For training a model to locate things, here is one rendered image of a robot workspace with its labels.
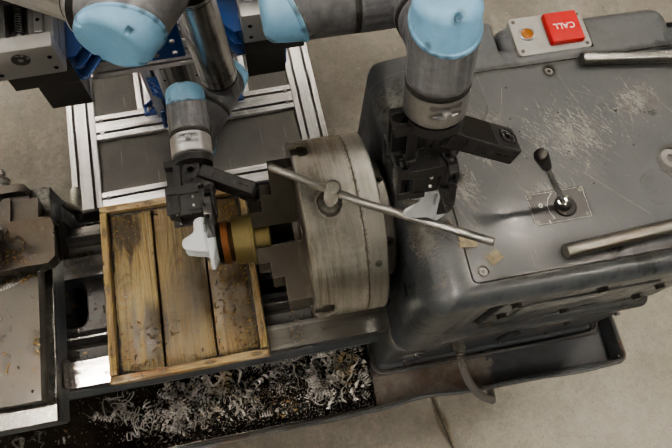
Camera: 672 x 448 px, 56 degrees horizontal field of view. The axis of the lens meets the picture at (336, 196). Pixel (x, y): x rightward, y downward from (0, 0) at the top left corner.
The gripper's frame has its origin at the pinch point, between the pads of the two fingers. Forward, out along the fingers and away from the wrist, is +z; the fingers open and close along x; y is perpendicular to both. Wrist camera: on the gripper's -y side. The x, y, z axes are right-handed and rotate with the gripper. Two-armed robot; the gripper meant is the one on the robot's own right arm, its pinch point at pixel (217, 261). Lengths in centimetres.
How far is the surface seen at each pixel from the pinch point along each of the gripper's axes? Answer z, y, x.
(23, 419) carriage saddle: 18.2, 38.8, -15.5
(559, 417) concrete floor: 39, -93, -108
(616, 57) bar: -18, -71, 19
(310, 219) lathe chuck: 0.4, -16.0, 15.3
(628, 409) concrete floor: 41, -116, -108
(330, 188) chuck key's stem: -0.6, -19.0, 24.1
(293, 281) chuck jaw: 6.6, -12.2, 3.5
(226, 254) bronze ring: -0.3, -1.8, 2.4
